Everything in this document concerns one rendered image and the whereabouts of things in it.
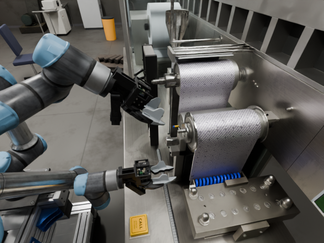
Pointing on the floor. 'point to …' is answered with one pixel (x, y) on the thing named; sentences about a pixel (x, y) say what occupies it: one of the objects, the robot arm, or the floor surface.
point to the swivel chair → (6, 33)
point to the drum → (109, 27)
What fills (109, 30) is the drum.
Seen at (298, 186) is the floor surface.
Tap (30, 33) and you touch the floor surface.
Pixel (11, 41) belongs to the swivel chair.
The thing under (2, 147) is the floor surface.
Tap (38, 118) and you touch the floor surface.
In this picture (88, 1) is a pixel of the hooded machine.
